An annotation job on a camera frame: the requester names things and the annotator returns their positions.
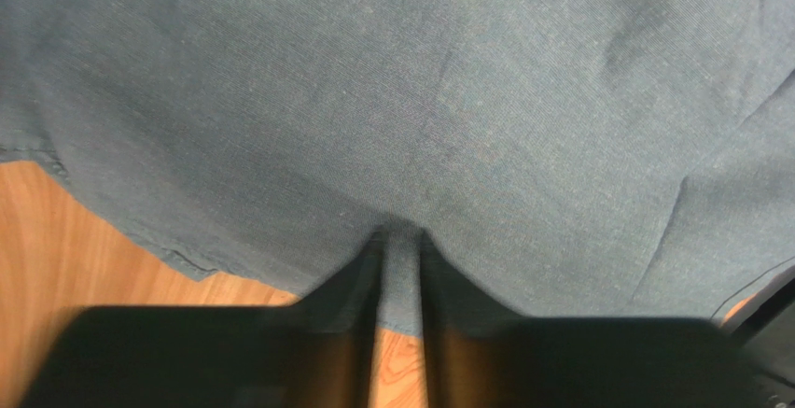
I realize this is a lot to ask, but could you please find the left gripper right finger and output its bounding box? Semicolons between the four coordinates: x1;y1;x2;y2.
419;232;794;407

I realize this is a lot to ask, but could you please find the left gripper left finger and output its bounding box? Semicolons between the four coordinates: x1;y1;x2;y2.
21;231;386;407

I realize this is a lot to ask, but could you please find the grey long sleeve shirt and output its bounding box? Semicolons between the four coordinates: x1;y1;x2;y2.
1;0;794;334

